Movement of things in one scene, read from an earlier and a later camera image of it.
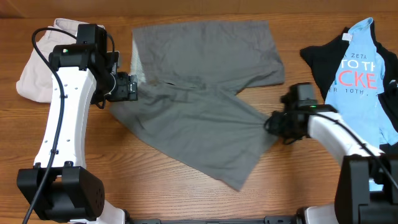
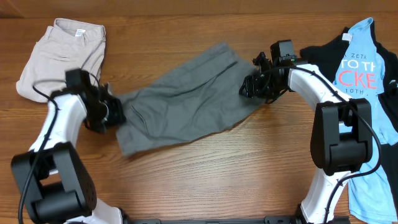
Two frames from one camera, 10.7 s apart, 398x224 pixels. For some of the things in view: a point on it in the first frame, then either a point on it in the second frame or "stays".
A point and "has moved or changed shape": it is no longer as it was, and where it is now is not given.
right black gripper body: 284,127 to 266,88
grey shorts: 187,99 has moved or changed shape
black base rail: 268,220 stays
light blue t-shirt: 357,83 stays
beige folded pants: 34,81 stays
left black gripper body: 123,89 to 106,116
